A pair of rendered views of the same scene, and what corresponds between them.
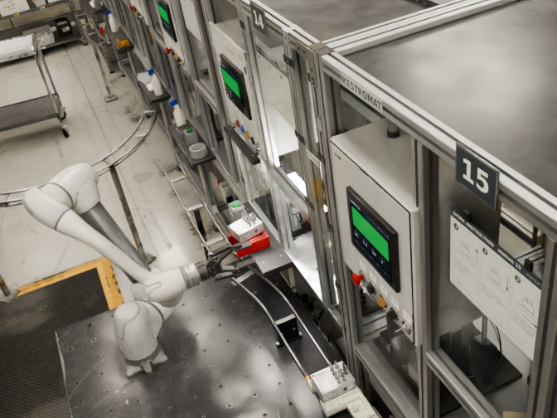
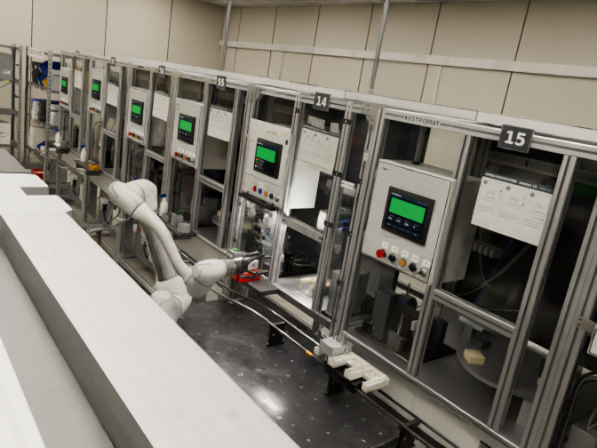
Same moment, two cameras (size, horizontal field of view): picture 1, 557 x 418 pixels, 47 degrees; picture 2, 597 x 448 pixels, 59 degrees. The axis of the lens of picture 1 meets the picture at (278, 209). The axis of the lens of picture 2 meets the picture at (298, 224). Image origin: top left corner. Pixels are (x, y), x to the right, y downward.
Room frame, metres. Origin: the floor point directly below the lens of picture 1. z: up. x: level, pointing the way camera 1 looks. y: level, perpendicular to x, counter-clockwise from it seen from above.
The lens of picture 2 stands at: (-0.54, 1.06, 2.07)
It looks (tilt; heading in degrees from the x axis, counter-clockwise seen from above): 15 degrees down; 337
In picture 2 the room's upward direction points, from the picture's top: 9 degrees clockwise
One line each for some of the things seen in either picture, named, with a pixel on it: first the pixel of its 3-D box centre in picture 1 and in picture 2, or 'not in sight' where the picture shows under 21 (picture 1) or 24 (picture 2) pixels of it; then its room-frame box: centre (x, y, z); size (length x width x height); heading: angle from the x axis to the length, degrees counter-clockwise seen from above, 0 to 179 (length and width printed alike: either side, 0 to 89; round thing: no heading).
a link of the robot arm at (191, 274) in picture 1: (191, 275); (227, 268); (1.91, 0.38, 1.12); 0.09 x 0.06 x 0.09; 17
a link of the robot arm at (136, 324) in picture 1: (134, 327); (160, 312); (1.98, 0.68, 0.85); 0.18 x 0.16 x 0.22; 150
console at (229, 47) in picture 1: (262, 82); (281, 163); (2.46, -0.03, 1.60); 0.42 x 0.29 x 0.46; 17
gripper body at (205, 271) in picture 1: (208, 269); (239, 267); (1.93, 0.31, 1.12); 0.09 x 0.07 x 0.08; 107
